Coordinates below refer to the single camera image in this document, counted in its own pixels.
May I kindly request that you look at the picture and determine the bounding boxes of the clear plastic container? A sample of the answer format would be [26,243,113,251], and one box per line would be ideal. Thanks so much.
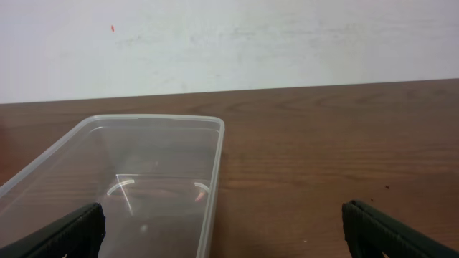
[1,114,224,257]

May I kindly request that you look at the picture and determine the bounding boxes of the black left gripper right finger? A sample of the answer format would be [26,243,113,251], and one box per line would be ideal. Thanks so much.
[341,200,458,258]

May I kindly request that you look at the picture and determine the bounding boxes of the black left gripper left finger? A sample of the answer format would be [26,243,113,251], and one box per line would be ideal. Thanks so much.
[1,202,105,258]

